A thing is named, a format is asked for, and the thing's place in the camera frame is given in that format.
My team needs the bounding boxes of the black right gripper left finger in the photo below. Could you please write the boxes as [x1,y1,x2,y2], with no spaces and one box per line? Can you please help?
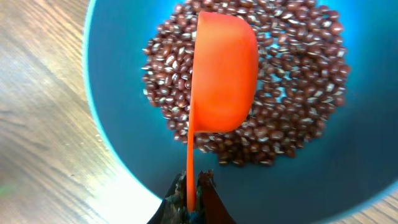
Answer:
[147,171,187,224]

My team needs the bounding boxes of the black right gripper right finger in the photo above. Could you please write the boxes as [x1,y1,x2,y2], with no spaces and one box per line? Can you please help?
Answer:
[198,170,236,224]

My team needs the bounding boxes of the orange scoop with blue handle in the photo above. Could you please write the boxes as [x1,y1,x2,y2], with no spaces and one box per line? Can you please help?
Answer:
[186,11,259,212]

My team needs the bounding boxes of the white digital kitchen scale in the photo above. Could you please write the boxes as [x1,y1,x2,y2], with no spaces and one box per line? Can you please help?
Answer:
[90,174,161,224]

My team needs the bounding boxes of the blue plastic bowl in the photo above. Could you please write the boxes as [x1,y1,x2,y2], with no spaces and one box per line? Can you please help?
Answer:
[83,0,397,223]

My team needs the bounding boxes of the red beans in bowl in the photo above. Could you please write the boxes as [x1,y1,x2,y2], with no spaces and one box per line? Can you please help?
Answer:
[142,0,351,166]

